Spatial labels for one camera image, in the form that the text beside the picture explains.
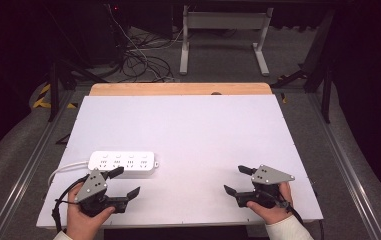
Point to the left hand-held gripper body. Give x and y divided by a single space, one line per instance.
91 186

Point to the white power strip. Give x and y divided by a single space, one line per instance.
124 160

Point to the black metal stand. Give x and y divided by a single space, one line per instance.
55 88
323 83

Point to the yellow black hazard tape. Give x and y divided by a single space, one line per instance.
43 98

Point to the person's right hand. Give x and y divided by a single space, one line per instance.
272 213

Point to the person's left hand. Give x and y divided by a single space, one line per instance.
83 224

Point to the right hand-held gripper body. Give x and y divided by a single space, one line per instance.
270 176

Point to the black equipment case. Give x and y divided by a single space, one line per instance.
106 33

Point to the white metal desk frame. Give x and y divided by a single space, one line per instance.
223 20

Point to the grey metal floor rail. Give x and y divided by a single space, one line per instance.
348 173
28 173

